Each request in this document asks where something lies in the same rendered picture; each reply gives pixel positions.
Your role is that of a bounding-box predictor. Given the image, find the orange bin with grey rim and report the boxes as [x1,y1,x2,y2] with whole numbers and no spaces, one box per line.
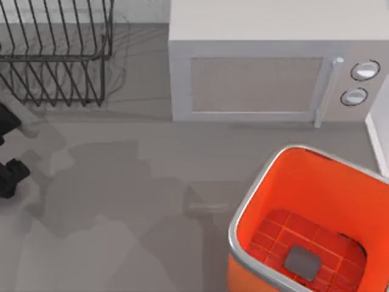
[228,144,389,292]

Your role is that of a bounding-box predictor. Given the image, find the microwave oven door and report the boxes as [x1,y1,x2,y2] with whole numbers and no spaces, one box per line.
[169,40,335,123]

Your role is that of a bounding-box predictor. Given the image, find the small microwave knob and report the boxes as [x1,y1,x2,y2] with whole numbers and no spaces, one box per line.
[340,87,370,107]

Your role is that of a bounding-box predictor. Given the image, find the dark wire dish rack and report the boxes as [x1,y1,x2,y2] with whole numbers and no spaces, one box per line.
[0,0,115,108]

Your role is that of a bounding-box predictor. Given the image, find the grey square pad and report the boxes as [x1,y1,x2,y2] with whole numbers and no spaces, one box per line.
[283,245,322,283]

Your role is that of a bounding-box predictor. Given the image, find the large microwave knob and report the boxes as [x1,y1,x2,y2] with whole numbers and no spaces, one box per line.
[349,59,382,82]

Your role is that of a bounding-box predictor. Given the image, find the pale microwave oven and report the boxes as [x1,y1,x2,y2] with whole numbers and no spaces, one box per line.
[168,0,389,129]

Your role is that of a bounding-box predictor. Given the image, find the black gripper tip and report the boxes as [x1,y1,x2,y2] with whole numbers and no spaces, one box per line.
[0,158,32,200]

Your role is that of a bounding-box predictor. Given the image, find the metal microwave door handle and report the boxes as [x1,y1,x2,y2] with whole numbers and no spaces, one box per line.
[314,56,345,129]

